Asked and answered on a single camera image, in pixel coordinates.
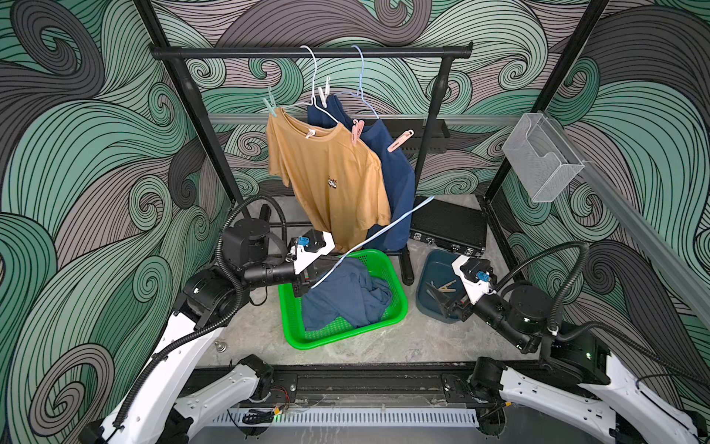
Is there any light blue wire hanger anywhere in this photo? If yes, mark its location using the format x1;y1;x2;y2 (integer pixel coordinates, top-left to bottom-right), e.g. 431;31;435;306
312;196;436;289

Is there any white grey clothespin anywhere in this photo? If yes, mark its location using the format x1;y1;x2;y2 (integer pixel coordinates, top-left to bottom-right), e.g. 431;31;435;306
426;282;443;303

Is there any light blue t-shirt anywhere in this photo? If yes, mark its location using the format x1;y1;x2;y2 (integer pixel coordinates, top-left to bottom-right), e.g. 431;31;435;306
301;258;393;331

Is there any tan yellow t-shirt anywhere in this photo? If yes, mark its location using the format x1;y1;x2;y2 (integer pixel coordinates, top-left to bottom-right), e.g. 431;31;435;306
266;107;391;252

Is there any white wire hanger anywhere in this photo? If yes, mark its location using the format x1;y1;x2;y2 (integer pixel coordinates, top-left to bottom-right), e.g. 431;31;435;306
299;44;338;124

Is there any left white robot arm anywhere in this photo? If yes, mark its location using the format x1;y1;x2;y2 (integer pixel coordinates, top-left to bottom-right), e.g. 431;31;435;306
79;195;335;443

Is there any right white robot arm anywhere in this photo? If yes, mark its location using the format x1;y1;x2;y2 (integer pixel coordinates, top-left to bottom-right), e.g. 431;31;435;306
421;242;709;443

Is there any green plastic basket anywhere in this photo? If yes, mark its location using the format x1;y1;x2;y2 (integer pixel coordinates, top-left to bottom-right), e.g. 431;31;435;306
278;250;408;350

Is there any dark teal plastic bin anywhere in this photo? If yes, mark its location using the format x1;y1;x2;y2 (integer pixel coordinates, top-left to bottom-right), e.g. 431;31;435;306
415;250;465;324

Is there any black case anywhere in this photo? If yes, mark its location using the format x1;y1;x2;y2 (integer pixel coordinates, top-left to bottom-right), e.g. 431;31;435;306
410;199;488;257

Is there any dark navy t-shirt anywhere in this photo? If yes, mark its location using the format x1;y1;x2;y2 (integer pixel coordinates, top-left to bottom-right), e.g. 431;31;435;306
307;95;415;253

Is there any pink white clothespin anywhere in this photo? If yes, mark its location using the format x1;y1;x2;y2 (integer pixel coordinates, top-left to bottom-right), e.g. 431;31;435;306
388;129;414;153

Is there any black clothes rack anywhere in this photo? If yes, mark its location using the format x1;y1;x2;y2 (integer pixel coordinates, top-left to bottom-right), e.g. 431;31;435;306
148;41;474;287

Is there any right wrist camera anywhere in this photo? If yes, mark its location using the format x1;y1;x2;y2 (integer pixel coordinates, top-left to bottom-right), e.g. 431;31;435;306
451;255;495;305

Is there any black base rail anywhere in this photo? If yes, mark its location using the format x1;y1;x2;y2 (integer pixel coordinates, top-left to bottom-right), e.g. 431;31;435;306
259;361;489;410

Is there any white slotted cable duct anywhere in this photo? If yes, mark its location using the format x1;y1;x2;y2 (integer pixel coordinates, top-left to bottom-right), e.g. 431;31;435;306
209;407;479;428

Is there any clear mesh wall holder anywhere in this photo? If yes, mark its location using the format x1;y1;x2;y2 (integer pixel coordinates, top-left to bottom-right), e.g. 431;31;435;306
503;112;584;204

